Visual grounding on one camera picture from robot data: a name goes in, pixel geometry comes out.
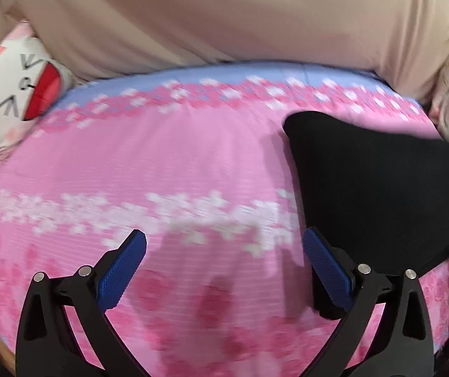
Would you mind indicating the pink floral blanket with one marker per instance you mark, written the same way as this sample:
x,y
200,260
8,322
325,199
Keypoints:
x,y
169,165

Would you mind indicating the beige cloth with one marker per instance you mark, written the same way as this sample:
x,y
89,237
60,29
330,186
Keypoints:
x,y
224,15

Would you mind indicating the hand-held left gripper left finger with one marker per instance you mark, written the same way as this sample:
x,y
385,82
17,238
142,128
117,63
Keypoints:
x,y
124,263

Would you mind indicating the black pants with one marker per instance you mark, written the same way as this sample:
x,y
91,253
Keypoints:
x,y
373,188

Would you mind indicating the cat face pillow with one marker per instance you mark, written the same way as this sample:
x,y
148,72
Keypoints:
x,y
12,86

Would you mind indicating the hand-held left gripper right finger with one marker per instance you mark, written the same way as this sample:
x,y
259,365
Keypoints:
x,y
326,261

